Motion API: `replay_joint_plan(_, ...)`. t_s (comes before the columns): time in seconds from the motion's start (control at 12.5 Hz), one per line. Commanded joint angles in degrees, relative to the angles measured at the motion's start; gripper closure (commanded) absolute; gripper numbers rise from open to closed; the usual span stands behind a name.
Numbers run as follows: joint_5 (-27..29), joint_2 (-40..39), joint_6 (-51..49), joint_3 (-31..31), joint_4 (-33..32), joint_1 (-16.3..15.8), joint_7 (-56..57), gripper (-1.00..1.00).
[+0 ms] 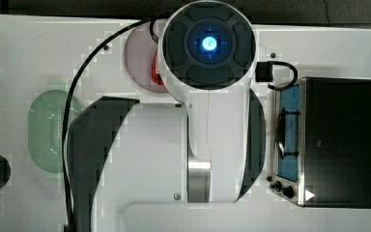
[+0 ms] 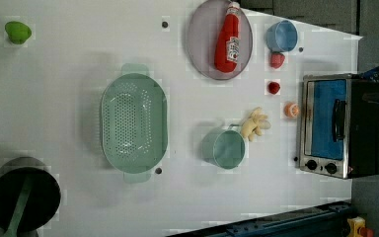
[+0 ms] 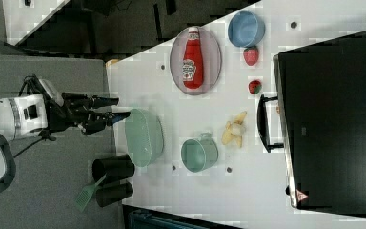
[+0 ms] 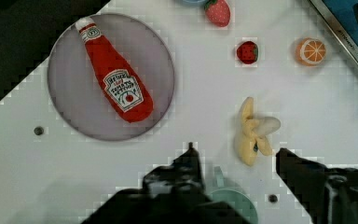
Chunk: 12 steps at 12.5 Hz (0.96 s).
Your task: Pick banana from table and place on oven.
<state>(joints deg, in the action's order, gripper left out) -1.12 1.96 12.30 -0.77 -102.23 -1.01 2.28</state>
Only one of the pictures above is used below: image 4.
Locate yellow plush peeled banana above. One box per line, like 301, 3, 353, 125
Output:
235, 97, 281, 166

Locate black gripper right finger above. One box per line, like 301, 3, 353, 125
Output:
276, 148, 358, 224

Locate blue bowl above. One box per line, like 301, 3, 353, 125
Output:
181, 0, 207, 5

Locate green plastic cup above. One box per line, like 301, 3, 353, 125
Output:
208, 166, 258, 224

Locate grey round plate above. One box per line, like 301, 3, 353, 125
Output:
48, 13, 175, 141

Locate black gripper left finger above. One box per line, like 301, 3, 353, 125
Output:
81, 144, 251, 224

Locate black toaster oven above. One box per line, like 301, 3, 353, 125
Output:
309, 0, 358, 66

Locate small red strawberry toy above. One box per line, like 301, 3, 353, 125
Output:
236, 41, 258, 64

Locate red plush ketchup bottle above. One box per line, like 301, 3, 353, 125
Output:
76, 17, 154, 123

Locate orange slice toy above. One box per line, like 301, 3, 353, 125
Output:
296, 37, 326, 66

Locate large plush strawberry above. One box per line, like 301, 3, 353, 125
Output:
204, 0, 231, 27

